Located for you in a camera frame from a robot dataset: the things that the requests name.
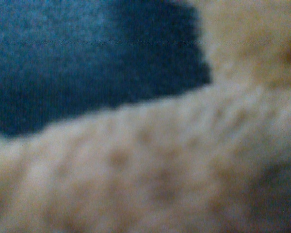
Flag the brown teddy bear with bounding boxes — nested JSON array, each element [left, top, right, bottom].
[[0, 0, 291, 233]]

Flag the black tablecloth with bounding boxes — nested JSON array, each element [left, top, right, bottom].
[[0, 0, 210, 135]]

